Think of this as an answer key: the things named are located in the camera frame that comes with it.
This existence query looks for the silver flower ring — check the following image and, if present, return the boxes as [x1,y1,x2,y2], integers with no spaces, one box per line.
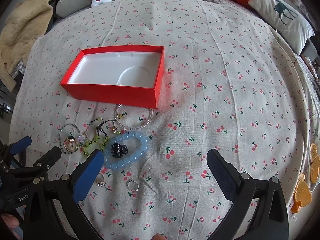
[95,173,106,188]

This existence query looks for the green bead black cord bracelet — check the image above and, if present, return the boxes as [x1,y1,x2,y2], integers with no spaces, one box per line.
[82,116,126,156]

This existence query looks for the light blue bead bracelet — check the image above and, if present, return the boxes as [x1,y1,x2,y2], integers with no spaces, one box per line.
[103,130,150,171]

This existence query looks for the black hair claw clip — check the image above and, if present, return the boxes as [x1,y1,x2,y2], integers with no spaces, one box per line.
[110,143,128,159]

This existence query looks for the silver beaded ring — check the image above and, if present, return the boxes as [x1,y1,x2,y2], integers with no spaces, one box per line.
[126,179,139,192]

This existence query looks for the clear bead bracelet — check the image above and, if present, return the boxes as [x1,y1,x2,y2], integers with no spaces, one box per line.
[114,103,154,132]

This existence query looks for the gold ring brooch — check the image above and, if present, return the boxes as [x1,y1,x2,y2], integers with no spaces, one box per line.
[63,135,78,153]

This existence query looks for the person's hand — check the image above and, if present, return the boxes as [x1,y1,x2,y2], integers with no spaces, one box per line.
[1,214,21,239]

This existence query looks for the orange patterned cloth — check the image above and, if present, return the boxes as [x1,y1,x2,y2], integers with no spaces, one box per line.
[291,142,319,213]

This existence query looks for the cherry print bed sheet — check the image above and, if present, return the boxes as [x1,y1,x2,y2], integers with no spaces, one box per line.
[9,0,319,239]

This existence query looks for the red cardboard box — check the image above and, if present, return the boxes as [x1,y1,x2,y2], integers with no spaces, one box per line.
[60,45,165,109]

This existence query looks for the deer print pillow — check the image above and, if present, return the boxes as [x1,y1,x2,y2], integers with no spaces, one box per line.
[248,0,315,55]

